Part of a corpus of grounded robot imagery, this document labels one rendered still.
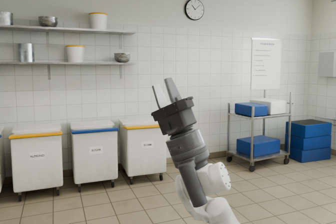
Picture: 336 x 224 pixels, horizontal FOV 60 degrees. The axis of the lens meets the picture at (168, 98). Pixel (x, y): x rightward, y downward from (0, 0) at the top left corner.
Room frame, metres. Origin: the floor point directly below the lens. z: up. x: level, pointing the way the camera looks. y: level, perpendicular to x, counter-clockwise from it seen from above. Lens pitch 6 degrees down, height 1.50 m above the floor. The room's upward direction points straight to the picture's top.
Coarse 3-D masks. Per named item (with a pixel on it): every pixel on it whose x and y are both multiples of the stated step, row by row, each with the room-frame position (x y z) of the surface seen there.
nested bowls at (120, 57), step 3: (114, 54) 3.97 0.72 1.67; (117, 54) 3.91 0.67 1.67; (120, 54) 3.90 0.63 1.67; (123, 54) 3.91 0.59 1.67; (126, 54) 3.93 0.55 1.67; (129, 54) 3.99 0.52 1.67; (114, 57) 3.97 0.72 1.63; (117, 57) 3.92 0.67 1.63; (120, 57) 3.91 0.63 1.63; (123, 57) 3.91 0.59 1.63; (126, 57) 3.93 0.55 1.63; (129, 57) 3.99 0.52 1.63; (117, 60) 3.94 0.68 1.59; (120, 60) 3.93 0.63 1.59; (123, 60) 3.93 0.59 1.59; (126, 60) 3.96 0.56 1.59
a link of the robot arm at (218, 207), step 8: (176, 176) 0.68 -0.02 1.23; (176, 184) 0.66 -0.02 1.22; (176, 192) 0.66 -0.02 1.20; (184, 192) 0.65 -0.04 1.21; (184, 200) 0.65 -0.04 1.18; (208, 200) 0.71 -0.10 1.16; (216, 200) 0.70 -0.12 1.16; (224, 200) 0.69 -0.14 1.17; (192, 208) 0.66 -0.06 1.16; (200, 208) 0.67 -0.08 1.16; (208, 208) 0.69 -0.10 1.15; (216, 208) 0.67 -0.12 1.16; (224, 208) 0.66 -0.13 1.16; (192, 216) 0.67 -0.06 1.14; (200, 216) 0.66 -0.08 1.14; (208, 216) 0.66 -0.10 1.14; (216, 216) 0.65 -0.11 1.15; (224, 216) 0.66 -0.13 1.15
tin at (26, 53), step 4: (20, 44) 3.50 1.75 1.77; (24, 44) 3.50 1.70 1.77; (28, 44) 3.52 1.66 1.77; (32, 44) 3.57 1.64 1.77; (20, 48) 3.51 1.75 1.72; (24, 48) 3.50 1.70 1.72; (28, 48) 3.52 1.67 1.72; (32, 48) 3.57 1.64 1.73; (20, 52) 3.51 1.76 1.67; (24, 52) 3.50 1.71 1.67; (28, 52) 3.52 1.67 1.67; (32, 52) 3.57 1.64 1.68; (20, 56) 3.51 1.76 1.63; (24, 56) 3.50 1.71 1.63; (28, 56) 3.52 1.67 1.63; (32, 56) 3.56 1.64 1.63; (20, 60) 3.51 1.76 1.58; (24, 60) 3.50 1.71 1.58; (28, 60) 3.52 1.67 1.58; (32, 60) 3.56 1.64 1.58
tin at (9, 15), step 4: (0, 12) 3.42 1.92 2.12; (4, 12) 3.43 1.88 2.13; (8, 12) 3.46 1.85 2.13; (0, 16) 3.42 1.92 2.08; (4, 16) 3.43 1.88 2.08; (8, 16) 3.46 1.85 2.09; (0, 20) 3.42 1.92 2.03; (4, 20) 3.43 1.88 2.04; (8, 20) 3.46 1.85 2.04; (12, 20) 3.53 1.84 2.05; (4, 24) 3.43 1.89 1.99; (8, 24) 3.46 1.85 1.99; (12, 24) 3.52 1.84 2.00
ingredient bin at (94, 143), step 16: (80, 128) 3.57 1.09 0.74; (96, 128) 3.52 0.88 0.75; (112, 128) 3.43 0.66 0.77; (80, 144) 3.33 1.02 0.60; (96, 144) 3.39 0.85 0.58; (112, 144) 3.46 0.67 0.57; (80, 160) 3.32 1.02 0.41; (96, 160) 3.39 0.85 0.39; (112, 160) 3.45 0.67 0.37; (80, 176) 3.32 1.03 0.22; (96, 176) 3.39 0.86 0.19; (112, 176) 3.45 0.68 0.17
